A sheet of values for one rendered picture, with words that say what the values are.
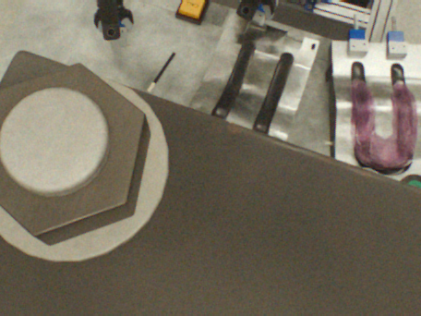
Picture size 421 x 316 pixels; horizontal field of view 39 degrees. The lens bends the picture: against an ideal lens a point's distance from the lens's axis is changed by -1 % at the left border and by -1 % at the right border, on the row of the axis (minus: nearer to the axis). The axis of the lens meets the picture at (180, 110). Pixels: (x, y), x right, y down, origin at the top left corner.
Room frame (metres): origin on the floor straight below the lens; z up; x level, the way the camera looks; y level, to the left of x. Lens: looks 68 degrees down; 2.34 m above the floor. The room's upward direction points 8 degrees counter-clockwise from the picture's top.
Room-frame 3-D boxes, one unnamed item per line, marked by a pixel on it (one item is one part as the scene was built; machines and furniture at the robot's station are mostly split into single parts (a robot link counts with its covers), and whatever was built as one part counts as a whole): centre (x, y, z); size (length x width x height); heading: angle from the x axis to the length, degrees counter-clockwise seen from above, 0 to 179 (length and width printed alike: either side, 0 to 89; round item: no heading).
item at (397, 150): (0.48, -0.52, 0.90); 0.26 x 0.18 x 0.08; 168
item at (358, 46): (0.75, -0.52, 0.86); 0.13 x 0.05 x 0.05; 168
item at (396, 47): (0.73, -0.63, 0.86); 0.13 x 0.05 x 0.05; 168
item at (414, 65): (0.47, -0.53, 0.86); 0.50 x 0.26 x 0.11; 168
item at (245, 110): (0.57, -0.17, 0.87); 0.50 x 0.26 x 0.14; 151
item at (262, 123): (0.58, -0.19, 0.92); 0.35 x 0.16 x 0.09; 151
